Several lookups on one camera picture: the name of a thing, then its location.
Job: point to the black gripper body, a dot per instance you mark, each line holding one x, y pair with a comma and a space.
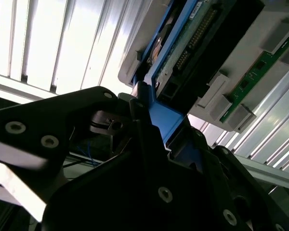
106, 204

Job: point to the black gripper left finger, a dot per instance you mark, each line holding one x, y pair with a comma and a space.
38, 120

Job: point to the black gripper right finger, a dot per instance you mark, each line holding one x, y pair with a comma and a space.
231, 192

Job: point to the hard disk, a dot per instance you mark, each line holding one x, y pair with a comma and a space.
163, 115

